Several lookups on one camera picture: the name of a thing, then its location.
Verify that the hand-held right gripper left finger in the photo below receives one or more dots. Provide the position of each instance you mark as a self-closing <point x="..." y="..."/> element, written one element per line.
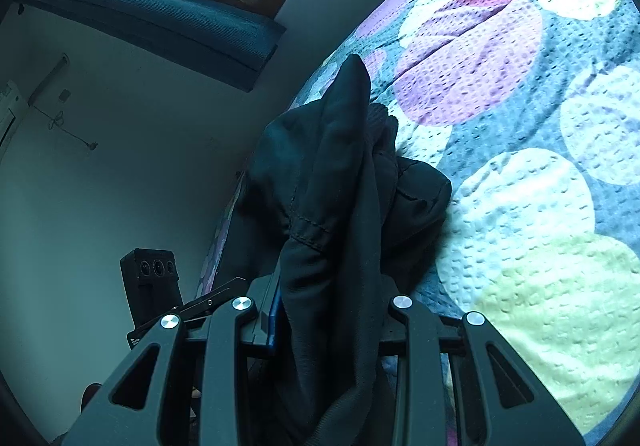
<point x="270" y="326"/>

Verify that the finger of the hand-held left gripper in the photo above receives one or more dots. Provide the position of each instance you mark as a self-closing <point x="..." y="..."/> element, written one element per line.
<point x="215" y="297"/>

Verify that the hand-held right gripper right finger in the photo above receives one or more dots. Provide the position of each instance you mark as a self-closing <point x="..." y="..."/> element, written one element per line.
<point x="415" y="351"/>

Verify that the black zip jacket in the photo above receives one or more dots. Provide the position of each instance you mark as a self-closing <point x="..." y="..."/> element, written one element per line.
<point x="325" y="176"/>

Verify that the floral quilted bedspread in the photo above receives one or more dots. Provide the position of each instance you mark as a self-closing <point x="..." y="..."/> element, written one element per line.
<point x="500" y="126"/>

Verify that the blue window cushion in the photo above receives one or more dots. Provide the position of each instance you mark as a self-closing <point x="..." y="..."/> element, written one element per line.
<point x="150" y="21"/>

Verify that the wall switch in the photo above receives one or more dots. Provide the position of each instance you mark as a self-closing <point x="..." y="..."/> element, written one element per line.
<point x="63" y="96"/>

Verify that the white wall appliance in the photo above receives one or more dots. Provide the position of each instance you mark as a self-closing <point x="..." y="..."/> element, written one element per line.
<point x="10" y="114"/>

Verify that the white wall pipe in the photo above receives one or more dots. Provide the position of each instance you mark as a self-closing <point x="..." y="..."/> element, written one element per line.
<point x="50" y="76"/>

